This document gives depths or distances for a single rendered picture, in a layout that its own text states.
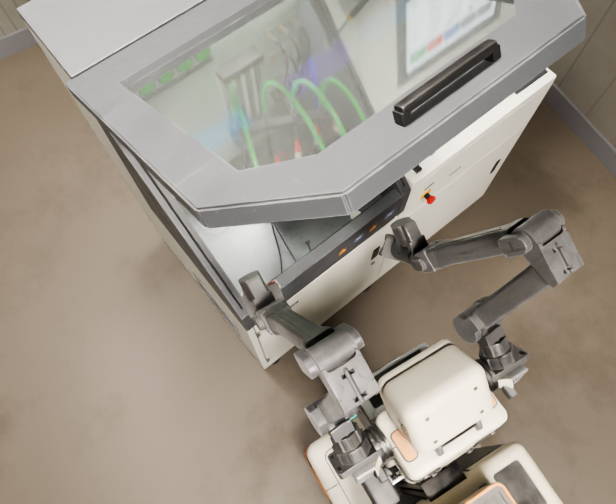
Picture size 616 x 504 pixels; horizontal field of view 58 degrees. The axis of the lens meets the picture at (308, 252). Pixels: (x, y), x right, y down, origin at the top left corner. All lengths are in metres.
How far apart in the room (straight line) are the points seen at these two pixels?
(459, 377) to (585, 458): 1.65
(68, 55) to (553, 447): 2.39
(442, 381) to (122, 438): 1.77
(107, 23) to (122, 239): 1.57
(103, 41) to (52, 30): 0.14
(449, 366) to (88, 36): 1.17
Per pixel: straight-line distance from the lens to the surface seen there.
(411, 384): 1.25
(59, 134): 3.39
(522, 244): 1.08
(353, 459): 1.35
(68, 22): 1.61
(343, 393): 0.96
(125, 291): 2.84
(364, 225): 1.79
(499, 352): 1.44
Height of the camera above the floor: 2.57
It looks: 68 degrees down
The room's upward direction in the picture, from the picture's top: 1 degrees counter-clockwise
